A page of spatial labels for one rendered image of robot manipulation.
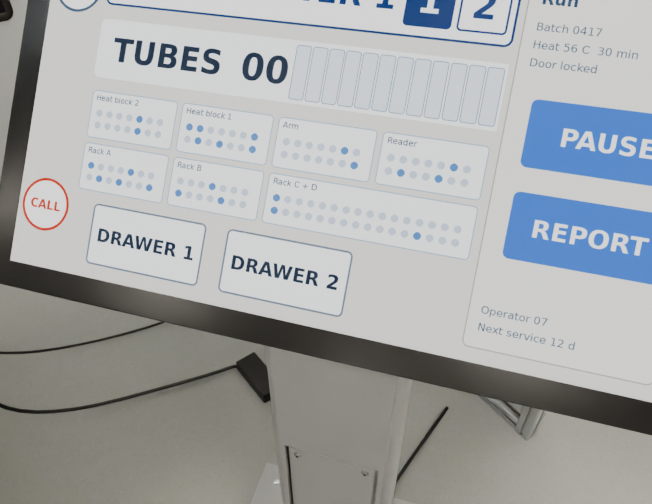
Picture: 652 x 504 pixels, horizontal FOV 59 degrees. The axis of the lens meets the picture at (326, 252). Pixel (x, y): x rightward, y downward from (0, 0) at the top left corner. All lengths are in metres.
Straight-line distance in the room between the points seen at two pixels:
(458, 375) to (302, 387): 0.28
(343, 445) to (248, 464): 0.76
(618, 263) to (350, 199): 0.18
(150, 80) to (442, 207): 0.23
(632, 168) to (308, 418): 0.45
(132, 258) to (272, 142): 0.14
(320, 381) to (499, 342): 0.28
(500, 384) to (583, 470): 1.18
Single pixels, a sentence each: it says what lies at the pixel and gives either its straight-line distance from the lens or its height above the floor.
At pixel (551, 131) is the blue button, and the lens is 0.40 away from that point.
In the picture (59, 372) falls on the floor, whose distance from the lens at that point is 1.76.
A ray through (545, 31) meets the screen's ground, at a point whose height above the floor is 1.15.
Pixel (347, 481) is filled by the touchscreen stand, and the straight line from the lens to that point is 0.80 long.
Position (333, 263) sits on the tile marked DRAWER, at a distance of 0.40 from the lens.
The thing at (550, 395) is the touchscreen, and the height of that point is 0.97.
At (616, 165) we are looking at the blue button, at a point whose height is 1.09.
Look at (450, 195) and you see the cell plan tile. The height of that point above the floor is 1.06.
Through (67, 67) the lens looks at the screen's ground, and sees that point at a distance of 0.51.
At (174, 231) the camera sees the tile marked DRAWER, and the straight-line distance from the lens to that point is 0.44.
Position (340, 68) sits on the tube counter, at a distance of 0.42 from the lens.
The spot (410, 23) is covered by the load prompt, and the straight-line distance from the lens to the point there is 0.42.
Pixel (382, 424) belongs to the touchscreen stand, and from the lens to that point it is 0.67.
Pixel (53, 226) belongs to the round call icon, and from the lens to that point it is 0.50.
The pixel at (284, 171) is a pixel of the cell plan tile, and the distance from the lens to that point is 0.41.
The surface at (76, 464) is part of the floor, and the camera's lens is 1.57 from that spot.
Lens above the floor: 1.29
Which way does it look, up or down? 42 degrees down
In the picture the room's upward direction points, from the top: straight up
